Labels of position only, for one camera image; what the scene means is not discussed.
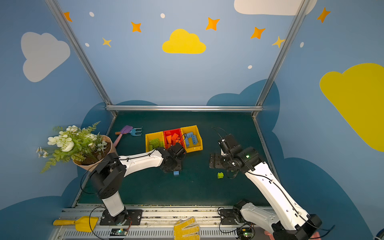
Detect yellow toy shovel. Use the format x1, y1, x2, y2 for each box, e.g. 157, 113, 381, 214
53, 216, 99, 233

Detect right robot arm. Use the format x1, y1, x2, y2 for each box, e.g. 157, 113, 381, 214
210, 134, 322, 240

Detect purple toy shovel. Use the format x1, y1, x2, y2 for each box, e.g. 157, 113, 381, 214
114, 125, 133, 147

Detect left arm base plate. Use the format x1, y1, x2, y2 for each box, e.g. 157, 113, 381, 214
100, 210, 143, 226

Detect flower pot with plant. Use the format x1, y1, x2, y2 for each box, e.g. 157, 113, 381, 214
36, 122, 117, 173

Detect green lego studs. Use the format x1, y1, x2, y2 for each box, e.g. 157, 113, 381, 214
149, 144, 164, 151

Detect red bin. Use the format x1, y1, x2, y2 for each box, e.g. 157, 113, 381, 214
163, 129, 185, 149

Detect green lego upside-down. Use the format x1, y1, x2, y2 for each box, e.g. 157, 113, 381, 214
149, 138, 160, 146

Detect light blue lego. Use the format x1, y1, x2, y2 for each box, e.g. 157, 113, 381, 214
186, 132, 194, 140

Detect left circuit board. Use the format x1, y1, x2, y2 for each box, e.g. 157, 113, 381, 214
110, 229, 129, 238

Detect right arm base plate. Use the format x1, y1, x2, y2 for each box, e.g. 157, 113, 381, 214
217, 207, 258, 226

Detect circuit board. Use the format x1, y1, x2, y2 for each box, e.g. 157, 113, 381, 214
110, 229, 129, 238
236, 227, 255, 240

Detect blue toy rake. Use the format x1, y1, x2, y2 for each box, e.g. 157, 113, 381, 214
130, 128, 143, 137

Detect right circuit board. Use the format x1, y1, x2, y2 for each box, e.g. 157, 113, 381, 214
236, 227, 255, 240

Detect orange curved lego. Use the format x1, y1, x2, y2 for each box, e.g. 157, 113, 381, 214
166, 135, 172, 145

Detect yellow bin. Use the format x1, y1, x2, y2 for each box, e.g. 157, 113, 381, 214
181, 125, 203, 153
146, 132, 167, 152

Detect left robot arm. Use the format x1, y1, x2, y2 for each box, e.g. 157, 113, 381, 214
90, 143, 187, 226

